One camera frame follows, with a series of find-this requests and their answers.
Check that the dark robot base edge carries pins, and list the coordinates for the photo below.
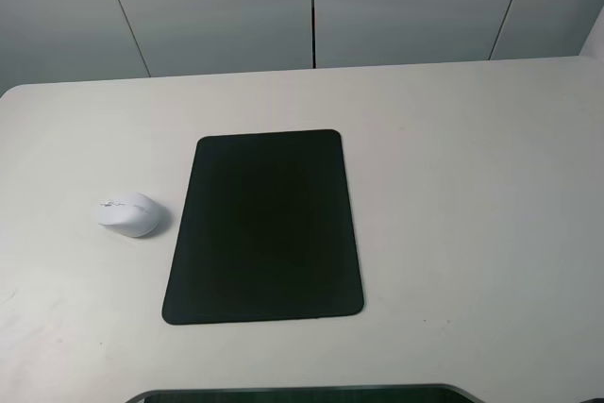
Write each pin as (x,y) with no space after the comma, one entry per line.
(364,393)

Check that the black mouse pad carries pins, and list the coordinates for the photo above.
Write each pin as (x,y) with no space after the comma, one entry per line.
(266,232)

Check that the white computer mouse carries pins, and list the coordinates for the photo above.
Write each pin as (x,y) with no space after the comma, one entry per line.
(132,214)

